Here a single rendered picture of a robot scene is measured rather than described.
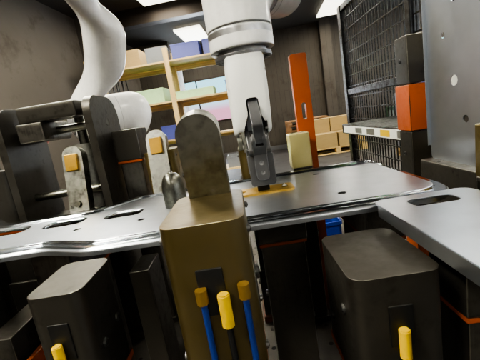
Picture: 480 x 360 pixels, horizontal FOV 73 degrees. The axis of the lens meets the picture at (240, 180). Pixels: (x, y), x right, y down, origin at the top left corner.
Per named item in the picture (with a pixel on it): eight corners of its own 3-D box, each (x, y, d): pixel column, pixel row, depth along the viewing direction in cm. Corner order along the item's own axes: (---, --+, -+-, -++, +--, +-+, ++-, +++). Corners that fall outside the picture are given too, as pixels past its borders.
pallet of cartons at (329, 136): (369, 148, 694) (366, 112, 680) (306, 158, 709) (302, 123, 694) (357, 144, 786) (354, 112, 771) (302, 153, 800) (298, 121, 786)
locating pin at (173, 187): (165, 221, 45) (156, 174, 44) (170, 213, 48) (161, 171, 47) (188, 217, 45) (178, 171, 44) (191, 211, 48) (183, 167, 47)
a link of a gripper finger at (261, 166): (243, 134, 40) (251, 186, 42) (244, 136, 37) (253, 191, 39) (268, 130, 40) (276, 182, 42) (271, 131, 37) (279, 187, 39)
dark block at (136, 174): (155, 325, 70) (109, 131, 62) (162, 306, 77) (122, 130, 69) (178, 321, 70) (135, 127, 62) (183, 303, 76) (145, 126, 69)
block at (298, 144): (313, 323, 62) (288, 134, 55) (309, 313, 65) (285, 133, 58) (331, 321, 62) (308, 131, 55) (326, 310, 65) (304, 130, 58)
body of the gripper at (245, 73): (216, 60, 47) (228, 136, 49) (211, 44, 37) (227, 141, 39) (266, 51, 47) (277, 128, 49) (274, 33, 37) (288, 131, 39)
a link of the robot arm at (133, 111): (101, 178, 101) (76, 101, 95) (155, 162, 111) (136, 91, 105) (112, 181, 91) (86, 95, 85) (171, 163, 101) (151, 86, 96)
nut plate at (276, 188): (234, 198, 44) (233, 190, 44) (234, 192, 48) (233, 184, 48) (295, 189, 44) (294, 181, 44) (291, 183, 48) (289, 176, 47)
